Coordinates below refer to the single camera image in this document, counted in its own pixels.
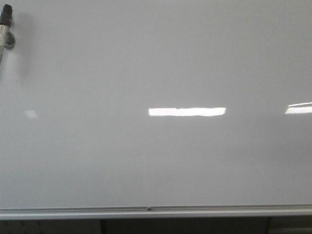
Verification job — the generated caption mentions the grey round marker holder magnet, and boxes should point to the grey round marker holder magnet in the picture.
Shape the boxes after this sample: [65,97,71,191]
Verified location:
[5,32,16,49]

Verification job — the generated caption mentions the black capped whiteboard marker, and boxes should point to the black capped whiteboard marker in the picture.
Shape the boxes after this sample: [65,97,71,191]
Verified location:
[0,4,13,62]

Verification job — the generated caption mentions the white whiteboard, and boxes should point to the white whiteboard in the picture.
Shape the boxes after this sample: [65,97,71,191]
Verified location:
[0,0,312,220]

